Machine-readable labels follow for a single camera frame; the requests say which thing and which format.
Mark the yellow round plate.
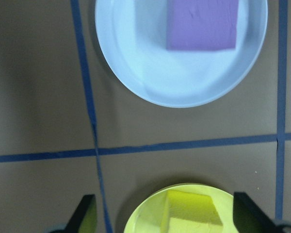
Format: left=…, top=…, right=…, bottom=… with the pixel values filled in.
left=123, top=182, right=236, bottom=233

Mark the yellow foam block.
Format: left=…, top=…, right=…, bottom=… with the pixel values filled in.
left=160, top=189, right=224, bottom=233

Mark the white round plate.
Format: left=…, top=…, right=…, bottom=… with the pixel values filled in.
left=94, top=0, right=269, bottom=109

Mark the purple foam block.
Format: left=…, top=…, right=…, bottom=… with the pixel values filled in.
left=165, top=0, right=241, bottom=51

